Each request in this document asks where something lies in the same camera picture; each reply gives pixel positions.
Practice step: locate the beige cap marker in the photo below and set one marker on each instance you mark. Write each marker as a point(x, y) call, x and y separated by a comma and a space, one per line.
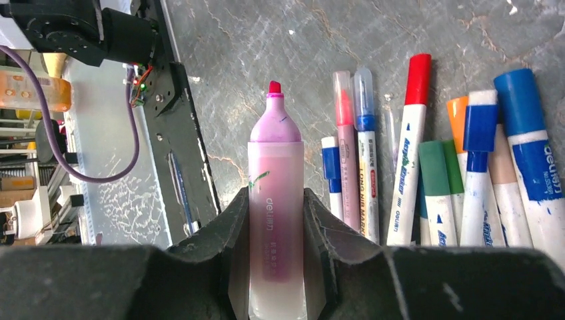
point(507, 193)

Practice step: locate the green cap marker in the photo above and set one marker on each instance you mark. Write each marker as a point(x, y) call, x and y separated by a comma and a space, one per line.
point(443, 191)

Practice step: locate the pink pen clear cap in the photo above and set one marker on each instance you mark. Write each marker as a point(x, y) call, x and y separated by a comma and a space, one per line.
point(347, 148)

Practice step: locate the orange cap marker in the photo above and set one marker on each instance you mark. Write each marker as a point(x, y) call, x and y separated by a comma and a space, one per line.
point(456, 109)

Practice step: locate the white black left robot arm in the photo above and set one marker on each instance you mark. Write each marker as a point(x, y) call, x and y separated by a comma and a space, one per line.
point(82, 30)

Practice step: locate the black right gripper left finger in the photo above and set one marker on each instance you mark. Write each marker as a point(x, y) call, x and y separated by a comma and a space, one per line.
point(205, 276)

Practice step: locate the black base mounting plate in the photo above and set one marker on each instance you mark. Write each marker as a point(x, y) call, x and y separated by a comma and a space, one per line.
point(182, 166)

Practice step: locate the large blue cap marker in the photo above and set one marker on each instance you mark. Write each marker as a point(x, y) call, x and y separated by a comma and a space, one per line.
point(539, 182)

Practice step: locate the small blue cap marker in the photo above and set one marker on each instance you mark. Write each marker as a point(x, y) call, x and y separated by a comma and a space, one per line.
point(331, 171)

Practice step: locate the blue white cap marker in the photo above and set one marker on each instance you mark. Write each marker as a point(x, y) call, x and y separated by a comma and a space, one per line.
point(480, 220)

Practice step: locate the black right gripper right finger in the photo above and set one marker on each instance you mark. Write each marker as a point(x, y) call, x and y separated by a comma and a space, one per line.
point(346, 276)

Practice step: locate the pink highlighter pen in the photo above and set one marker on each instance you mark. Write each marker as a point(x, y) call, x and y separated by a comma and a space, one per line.
point(276, 197)

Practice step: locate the blue long nib marker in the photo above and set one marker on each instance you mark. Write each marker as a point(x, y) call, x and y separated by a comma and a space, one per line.
point(366, 141)

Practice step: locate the red cap white marker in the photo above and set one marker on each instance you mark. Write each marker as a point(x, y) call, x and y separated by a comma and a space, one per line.
point(411, 134)

